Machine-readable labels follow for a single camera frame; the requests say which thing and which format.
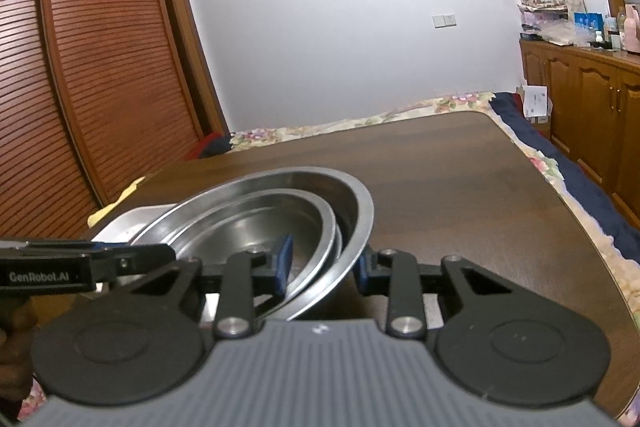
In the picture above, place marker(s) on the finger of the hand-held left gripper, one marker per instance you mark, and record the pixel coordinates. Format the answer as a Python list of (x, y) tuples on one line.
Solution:
[(140, 259), (50, 246)]

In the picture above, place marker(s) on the wooden sideboard cabinet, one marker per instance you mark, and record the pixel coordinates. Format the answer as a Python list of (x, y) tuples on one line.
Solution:
[(590, 117)]

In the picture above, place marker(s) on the wooden louvered wardrobe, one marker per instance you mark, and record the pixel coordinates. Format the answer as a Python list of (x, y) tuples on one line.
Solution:
[(90, 82)]

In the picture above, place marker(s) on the clear plastic bag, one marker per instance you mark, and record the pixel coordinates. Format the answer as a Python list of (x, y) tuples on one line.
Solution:
[(565, 34)]

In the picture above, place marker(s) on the person's left hand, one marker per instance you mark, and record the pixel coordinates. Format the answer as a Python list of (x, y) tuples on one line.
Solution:
[(17, 347)]

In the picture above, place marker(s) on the pink thermos bottle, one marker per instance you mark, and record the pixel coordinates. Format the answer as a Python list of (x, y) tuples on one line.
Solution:
[(632, 29)]

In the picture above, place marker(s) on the red cloth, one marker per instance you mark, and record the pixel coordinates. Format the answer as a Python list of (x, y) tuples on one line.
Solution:
[(210, 146)]

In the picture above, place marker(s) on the small white bottle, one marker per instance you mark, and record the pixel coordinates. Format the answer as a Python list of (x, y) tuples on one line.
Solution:
[(599, 38)]

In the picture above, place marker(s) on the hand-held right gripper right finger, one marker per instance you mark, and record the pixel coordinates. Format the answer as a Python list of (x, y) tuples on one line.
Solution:
[(362, 272)]

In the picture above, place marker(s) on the large steel bowl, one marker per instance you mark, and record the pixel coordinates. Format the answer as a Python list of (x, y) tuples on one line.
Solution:
[(357, 212)]

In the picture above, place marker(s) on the yellow cloth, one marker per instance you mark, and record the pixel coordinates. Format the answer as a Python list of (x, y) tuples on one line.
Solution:
[(112, 207)]

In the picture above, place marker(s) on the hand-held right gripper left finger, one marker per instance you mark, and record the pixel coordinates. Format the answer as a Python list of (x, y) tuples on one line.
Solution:
[(282, 262)]

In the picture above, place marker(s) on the white wall switch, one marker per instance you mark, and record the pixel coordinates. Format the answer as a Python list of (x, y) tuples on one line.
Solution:
[(444, 20)]

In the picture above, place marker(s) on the white floral square plate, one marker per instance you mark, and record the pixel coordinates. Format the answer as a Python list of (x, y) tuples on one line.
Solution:
[(130, 222)]

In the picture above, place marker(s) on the blue box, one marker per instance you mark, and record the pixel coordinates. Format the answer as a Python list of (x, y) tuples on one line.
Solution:
[(587, 21)]

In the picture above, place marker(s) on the white paper box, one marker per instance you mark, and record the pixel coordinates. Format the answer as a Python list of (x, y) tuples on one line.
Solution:
[(534, 103)]

